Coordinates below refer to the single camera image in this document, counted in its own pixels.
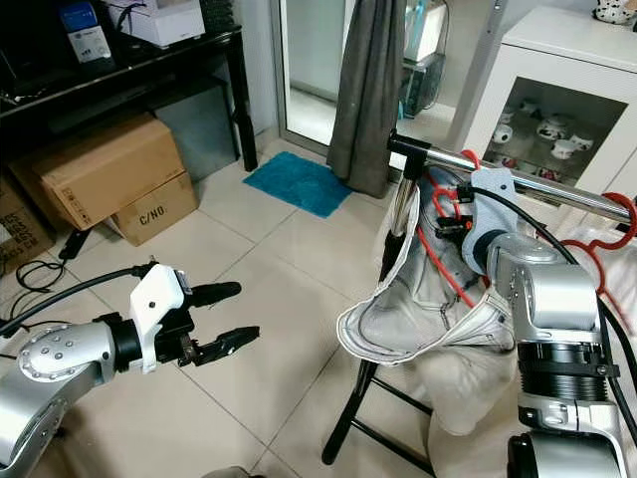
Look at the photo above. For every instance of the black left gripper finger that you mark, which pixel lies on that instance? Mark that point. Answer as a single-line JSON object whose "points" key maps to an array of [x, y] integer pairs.
{"points": [[217, 293], [229, 344]]}

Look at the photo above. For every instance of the red plastic clothes hanger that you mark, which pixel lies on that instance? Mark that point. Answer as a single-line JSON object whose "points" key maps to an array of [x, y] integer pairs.
{"points": [[446, 204], [625, 211]]}

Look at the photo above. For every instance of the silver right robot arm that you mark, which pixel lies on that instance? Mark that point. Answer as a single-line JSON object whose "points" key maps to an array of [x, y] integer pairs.
{"points": [[547, 299]]}

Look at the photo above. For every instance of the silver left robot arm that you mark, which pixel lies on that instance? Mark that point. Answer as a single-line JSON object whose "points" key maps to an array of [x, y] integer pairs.
{"points": [[60, 354]]}

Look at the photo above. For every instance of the chrome and black clothes rack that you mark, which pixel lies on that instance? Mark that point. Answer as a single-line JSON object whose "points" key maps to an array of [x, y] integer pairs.
{"points": [[413, 146]]}

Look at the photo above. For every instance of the white cow print mug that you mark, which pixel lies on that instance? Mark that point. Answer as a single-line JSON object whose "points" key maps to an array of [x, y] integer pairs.
{"points": [[503, 132], [585, 144], [565, 149], [528, 106], [550, 127]]}

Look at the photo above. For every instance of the small cardboard box marked C/NO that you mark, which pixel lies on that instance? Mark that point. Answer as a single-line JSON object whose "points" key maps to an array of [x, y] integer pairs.
{"points": [[154, 211]]}

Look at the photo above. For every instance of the beige denim trousers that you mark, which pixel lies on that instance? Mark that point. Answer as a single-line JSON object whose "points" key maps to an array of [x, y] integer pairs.
{"points": [[398, 319]]}

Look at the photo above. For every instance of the blue fluffy floor mat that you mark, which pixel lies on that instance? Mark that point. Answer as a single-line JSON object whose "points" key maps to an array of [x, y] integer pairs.
{"points": [[299, 184]]}

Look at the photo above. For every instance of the grey curtain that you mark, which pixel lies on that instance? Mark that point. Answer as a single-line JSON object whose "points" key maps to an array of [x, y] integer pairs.
{"points": [[368, 90]]}

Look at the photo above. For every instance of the printed cardboard box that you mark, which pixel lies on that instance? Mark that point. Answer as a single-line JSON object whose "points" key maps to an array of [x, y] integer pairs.
{"points": [[20, 229]]}

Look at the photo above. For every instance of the black power adapter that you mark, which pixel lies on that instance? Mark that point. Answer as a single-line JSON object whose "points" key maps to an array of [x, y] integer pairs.
{"points": [[75, 244]]}

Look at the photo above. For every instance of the large plain cardboard box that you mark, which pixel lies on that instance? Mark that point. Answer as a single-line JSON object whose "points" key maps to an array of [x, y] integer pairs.
{"points": [[109, 169]]}

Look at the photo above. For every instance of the grey flat panel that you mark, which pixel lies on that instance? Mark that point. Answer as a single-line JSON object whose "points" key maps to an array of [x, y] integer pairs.
{"points": [[199, 124]]}

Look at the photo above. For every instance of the white glass-front cabinet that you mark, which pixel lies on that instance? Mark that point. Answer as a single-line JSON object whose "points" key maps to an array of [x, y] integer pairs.
{"points": [[567, 45]]}

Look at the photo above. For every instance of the black side table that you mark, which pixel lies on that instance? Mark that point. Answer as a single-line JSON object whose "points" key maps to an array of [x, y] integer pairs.
{"points": [[149, 70]]}

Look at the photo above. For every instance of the cow print ceramic figure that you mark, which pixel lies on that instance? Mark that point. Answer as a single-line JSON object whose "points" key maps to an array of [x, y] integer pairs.
{"points": [[615, 10]]}

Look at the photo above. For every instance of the blue and white box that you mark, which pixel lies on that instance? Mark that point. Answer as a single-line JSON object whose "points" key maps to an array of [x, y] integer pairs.
{"points": [[85, 32]]}

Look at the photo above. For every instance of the white product carton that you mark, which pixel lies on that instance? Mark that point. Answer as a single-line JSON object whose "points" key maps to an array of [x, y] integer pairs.
{"points": [[159, 20]]}

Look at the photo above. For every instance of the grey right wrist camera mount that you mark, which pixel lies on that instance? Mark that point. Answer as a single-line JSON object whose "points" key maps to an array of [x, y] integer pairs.
{"points": [[500, 199]]}

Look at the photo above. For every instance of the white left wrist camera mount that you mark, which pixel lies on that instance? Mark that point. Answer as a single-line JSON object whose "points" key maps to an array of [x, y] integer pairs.
{"points": [[159, 299]]}

